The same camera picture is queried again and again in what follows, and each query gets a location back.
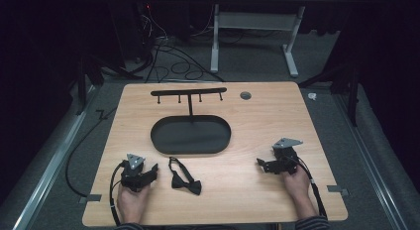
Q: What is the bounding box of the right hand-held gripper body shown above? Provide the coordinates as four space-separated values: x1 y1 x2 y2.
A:
270 137 304 175

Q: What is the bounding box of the black hook stand with tray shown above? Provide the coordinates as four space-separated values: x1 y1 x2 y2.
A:
150 86 232 156

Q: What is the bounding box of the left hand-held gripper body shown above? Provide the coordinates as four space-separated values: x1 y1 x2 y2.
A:
119 153 150 193

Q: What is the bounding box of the person's right hand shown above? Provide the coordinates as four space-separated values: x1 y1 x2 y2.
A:
280 164 313 204

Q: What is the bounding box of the metal floor rail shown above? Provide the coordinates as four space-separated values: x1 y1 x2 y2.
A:
12 85 100 230
333 94 410 230

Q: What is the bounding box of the hand-held gripper cable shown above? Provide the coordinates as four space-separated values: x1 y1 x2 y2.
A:
109 160 128 227
295 155 329 220

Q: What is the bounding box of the tangle of black cables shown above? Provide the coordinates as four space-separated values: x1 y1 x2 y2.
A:
132 5 226 83

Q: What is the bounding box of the left hand-held gripper cable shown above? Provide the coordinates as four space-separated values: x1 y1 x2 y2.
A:
109 160 128 227

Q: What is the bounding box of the black floor cable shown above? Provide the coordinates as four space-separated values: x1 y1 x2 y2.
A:
64 105 119 198

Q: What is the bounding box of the black metal stand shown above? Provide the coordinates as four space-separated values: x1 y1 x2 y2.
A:
74 53 143 117
298 62 361 128

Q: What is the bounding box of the person's left hand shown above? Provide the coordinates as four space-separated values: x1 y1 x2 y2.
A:
116 182 152 224

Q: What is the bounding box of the black bow tie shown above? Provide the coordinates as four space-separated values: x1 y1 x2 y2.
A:
167 156 203 196

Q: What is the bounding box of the grey tape strip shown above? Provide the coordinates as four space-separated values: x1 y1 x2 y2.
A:
326 184 350 197
78 193 103 204

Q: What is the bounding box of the right hand-held gripper cable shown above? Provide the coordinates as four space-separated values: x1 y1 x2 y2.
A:
295 155 329 220

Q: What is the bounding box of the white metal desk frame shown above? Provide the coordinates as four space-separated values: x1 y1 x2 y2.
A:
209 3 306 78

